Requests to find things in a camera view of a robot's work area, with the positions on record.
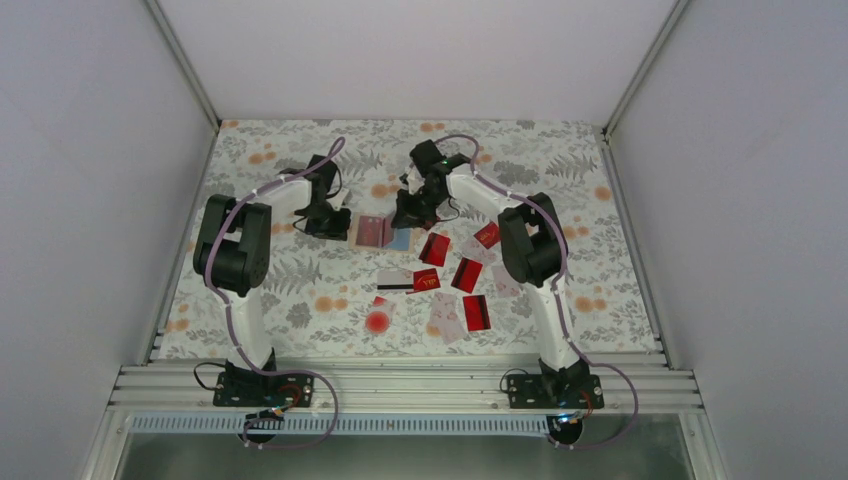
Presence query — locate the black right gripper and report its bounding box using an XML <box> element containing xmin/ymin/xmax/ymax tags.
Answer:
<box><xmin>391</xmin><ymin>184</ymin><xmax>446</xmax><ymax>230</ymax></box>

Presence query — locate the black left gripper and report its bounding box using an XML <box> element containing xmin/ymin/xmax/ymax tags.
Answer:
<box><xmin>301</xmin><ymin>201</ymin><xmax>351</xmax><ymax>241</ymax></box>

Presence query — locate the red magnetic stripe card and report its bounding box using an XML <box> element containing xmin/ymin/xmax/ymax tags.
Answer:
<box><xmin>355</xmin><ymin>215</ymin><xmax>394</xmax><ymax>248</ymax></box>

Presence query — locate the beige leather card holder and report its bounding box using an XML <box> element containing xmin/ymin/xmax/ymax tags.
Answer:
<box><xmin>349</xmin><ymin>213</ymin><xmax>416</xmax><ymax>253</ymax></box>

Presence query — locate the red VIP card small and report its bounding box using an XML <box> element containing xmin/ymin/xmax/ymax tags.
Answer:
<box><xmin>474</xmin><ymin>222</ymin><xmax>501</xmax><ymax>250</ymax></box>

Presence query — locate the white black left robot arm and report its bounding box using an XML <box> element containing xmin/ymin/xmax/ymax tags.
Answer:
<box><xmin>193</xmin><ymin>155</ymin><xmax>352</xmax><ymax>405</ymax></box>

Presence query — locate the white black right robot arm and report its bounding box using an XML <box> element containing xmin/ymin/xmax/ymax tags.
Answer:
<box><xmin>391</xmin><ymin>140</ymin><xmax>588</xmax><ymax>407</ymax></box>

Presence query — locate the red VIP card centre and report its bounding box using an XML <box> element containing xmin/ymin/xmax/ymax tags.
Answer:
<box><xmin>412</xmin><ymin>268</ymin><xmax>441</xmax><ymax>293</ymax></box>

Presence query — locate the white card black stripe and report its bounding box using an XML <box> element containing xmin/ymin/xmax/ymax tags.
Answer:
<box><xmin>376</xmin><ymin>269</ymin><xmax>414</xmax><ymax>292</ymax></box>

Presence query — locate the red VIP card upper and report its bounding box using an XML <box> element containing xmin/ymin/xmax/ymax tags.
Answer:
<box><xmin>451</xmin><ymin>257</ymin><xmax>483</xmax><ymax>293</ymax></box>

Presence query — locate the white card red circle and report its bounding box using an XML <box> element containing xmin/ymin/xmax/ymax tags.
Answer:
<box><xmin>365</xmin><ymin>296</ymin><xmax>396</xmax><ymax>335</ymax></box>

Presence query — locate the white floral card lower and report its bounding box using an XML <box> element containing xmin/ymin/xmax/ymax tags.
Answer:
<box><xmin>427</xmin><ymin>293</ymin><xmax>466</xmax><ymax>344</ymax></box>

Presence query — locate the white floral card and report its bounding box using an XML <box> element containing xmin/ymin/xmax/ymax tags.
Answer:
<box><xmin>491</xmin><ymin>265</ymin><xmax>522</xmax><ymax>298</ymax></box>
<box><xmin>427</xmin><ymin>293</ymin><xmax>466</xmax><ymax>344</ymax></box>

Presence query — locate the white floral card right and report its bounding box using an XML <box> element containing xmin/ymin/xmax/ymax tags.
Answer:
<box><xmin>491</xmin><ymin>265</ymin><xmax>522</xmax><ymax>298</ymax></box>

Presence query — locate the floral patterned table mat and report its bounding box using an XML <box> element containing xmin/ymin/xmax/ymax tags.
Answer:
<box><xmin>156</xmin><ymin>119</ymin><xmax>657</xmax><ymax>360</ymax></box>

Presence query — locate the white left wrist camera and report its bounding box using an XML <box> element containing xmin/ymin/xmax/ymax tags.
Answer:
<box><xmin>329</xmin><ymin>188</ymin><xmax>350</xmax><ymax>208</ymax></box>

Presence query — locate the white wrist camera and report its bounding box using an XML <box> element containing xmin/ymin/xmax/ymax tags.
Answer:
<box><xmin>400</xmin><ymin>167</ymin><xmax>424</xmax><ymax>194</ymax></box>
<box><xmin>329</xmin><ymin>188</ymin><xmax>350</xmax><ymax>208</ymax></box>

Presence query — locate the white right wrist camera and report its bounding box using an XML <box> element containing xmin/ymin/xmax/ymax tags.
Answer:
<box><xmin>400</xmin><ymin>167</ymin><xmax>424</xmax><ymax>194</ymax></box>

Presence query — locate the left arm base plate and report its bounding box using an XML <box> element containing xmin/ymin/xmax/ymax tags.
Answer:
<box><xmin>212</xmin><ymin>372</ymin><xmax>315</xmax><ymax>408</ymax></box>

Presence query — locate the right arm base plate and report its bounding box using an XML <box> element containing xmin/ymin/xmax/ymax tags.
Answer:
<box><xmin>503</xmin><ymin>373</ymin><xmax>605</xmax><ymax>410</ymax></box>

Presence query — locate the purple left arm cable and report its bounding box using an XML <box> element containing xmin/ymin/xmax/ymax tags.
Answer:
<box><xmin>202</xmin><ymin>136</ymin><xmax>347</xmax><ymax>452</ymax></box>

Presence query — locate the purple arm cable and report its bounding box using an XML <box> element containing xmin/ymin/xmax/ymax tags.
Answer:
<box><xmin>430</xmin><ymin>134</ymin><xmax>641</xmax><ymax>453</ymax></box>
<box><xmin>202</xmin><ymin>136</ymin><xmax>347</xmax><ymax>452</ymax></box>

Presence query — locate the grey slotted cable duct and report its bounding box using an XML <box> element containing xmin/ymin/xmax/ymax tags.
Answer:
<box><xmin>128</xmin><ymin>412</ymin><xmax>549</xmax><ymax>437</ymax></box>

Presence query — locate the aluminium rail frame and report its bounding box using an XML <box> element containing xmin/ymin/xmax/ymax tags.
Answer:
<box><xmin>108</xmin><ymin>359</ymin><xmax>704</xmax><ymax>414</ymax></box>

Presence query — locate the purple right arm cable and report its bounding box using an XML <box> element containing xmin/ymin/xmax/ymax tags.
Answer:
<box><xmin>430</xmin><ymin>134</ymin><xmax>641</xmax><ymax>453</ymax></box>

